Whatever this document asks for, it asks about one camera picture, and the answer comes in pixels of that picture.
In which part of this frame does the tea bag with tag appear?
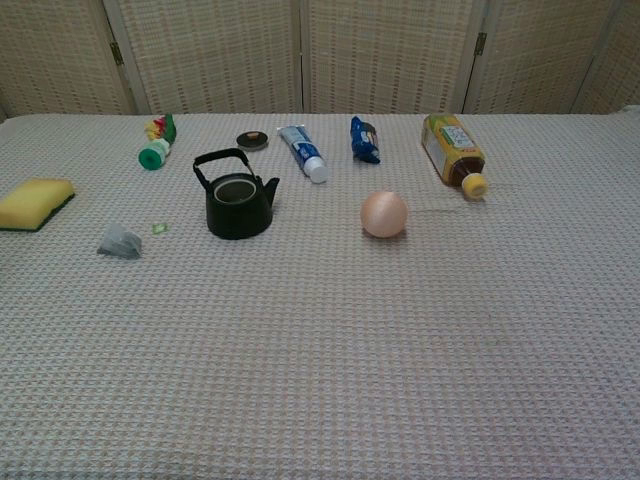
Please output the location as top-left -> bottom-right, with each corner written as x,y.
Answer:
96,222 -> 170,261

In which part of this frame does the small black teapot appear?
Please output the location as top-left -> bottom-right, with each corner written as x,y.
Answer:
192,147 -> 281,241

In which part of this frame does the small round dark lid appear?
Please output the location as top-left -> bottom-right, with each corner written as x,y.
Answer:
236,130 -> 270,151

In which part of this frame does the yellow tea bottle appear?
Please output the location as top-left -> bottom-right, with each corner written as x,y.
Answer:
420,113 -> 490,201

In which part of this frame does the peach ball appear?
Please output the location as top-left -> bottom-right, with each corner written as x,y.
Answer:
359,190 -> 409,239

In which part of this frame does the blue white toothpaste tube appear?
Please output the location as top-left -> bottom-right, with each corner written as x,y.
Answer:
277,124 -> 330,184

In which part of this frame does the blue snack packet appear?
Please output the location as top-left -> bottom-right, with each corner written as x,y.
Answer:
349,115 -> 382,165

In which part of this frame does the woven checked tablecloth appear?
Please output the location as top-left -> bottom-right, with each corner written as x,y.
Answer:
0,112 -> 640,480

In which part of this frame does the woven folding screen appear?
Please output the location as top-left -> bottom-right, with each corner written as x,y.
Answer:
0,0 -> 640,120

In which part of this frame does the yellow green sponge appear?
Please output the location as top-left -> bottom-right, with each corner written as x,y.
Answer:
0,178 -> 76,233

